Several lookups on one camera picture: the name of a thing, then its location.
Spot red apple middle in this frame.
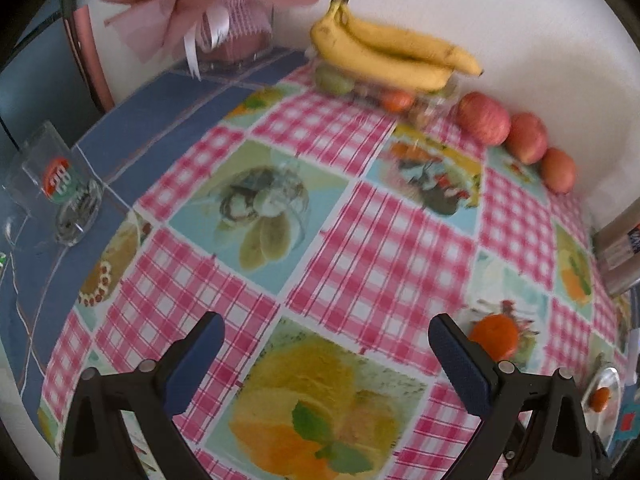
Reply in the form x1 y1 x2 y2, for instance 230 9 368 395
504 112 548 165

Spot yellow banana bunch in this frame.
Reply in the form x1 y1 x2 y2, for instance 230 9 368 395
310 0 484 93

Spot teal box red label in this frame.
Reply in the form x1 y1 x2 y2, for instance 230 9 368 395
616 401 640 441

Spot clear plastic fruit container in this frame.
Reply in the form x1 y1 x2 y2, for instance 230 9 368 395
307 51 460 130

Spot stainless steel thermos jug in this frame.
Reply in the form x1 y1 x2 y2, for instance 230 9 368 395
594 200 639 297

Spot pink flower bouquet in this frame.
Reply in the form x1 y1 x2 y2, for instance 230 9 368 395
102 0 318 78

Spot orange tangerine in tray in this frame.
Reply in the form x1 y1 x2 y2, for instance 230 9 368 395
587 387 612 414

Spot round steel tray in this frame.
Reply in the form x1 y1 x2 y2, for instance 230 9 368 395
582 363 623 448

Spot red apple nearest bananas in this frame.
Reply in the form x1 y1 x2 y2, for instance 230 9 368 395
454 91 511 146

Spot red apple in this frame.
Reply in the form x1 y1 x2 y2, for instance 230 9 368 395
504 112 548 165
538 148 577 194

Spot orange tangerine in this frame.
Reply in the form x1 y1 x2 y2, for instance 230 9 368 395
587 387 612 414
469 314 518 362

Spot pink checkered tablecloth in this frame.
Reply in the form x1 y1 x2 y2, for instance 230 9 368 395
36 67 629 479

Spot blue tablecloth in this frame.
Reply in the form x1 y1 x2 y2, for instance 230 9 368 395
0 46 312 411

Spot glass mug red logo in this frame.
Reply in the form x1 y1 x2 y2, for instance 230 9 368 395
2 120 103 247

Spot red apple farthest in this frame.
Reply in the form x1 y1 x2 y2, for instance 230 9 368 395
538 148 577 194

